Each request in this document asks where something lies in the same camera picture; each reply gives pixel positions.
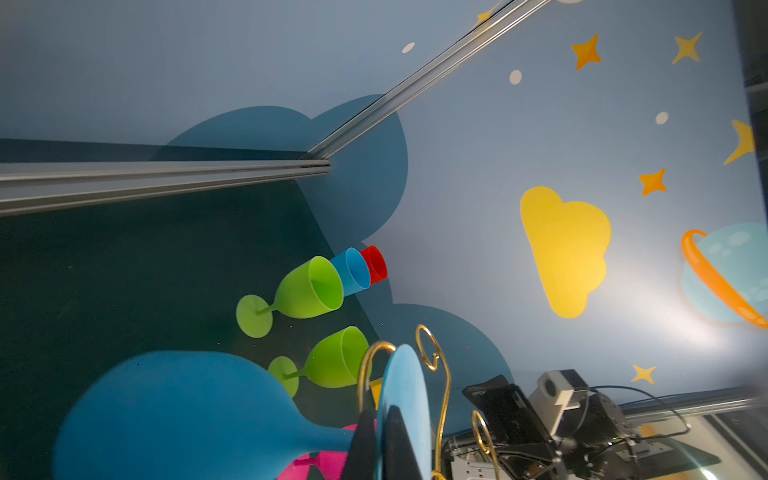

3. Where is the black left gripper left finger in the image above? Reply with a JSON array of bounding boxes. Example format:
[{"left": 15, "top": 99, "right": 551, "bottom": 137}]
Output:
[{"left": 340, "top": 410, "right": 377, "bottom": 480}]

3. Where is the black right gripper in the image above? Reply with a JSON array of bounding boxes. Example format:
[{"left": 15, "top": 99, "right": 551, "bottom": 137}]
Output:
[{"left": 462, "top": 375, "right": 567, "bottom": 479}]

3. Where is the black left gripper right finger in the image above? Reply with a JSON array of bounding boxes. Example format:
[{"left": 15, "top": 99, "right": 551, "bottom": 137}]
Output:
[{"left": 381, "top": 406, "right": 422, "bottom": 480}]

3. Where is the magenta wine glass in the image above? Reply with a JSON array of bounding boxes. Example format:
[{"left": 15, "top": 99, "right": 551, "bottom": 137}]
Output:
[{"left": 276, "top": 449, "right": 348, "bottom": 480}]

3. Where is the light green wine glass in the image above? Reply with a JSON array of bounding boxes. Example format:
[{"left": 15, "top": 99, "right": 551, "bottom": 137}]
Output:
[{"left": 235, "top": 256, "right": 344, "bottom": 339}]

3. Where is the blue wine glass front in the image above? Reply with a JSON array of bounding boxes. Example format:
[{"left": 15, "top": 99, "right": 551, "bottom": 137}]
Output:
[{"left": 331, "top": 247, "right": 371, "bottom": 297}]

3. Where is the blue wine glass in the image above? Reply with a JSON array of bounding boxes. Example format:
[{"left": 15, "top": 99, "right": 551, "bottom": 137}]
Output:
[
  {"left": 52, "top": 351, "right": 355, "bottom": 479},
  {"left": 331, "top": 247, "right": 371, "bottom": 297}
]

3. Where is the red wine glass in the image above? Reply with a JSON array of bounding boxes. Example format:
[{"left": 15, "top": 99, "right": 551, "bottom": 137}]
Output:
[{"left": 361, "top": 246, "right": 388, "bottom": 285}]

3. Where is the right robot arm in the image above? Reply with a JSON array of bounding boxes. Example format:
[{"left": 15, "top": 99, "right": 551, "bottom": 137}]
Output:
[{"left": 445, "top": 370, "right": 721, "bottom": 479}]

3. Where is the yellow plastic piece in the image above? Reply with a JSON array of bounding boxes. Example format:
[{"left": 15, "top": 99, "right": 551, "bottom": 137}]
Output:
[{"left": 369, "top": 378, "right": 383, "bottom": 409}]

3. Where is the gold wire glass rack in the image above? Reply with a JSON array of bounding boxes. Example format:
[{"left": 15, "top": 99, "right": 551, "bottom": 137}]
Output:
[{"left": 356, "top": 323, "right": 502, "bottom": 480}]

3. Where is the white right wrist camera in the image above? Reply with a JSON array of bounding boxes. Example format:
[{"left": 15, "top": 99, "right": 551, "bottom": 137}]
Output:
[{"left": 529, "top": 369, "right": 590, "bottom": 439}]

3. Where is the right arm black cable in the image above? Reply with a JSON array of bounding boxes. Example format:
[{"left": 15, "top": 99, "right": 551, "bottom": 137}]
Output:
[{"left": 575, "top": 383, "right": 692, "bottom": 445}]

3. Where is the aluminium frame rail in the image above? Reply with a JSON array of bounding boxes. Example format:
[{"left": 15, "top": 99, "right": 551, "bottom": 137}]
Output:
[{"left": 1, "top": 1, "right": 541, "bottom": 216}]

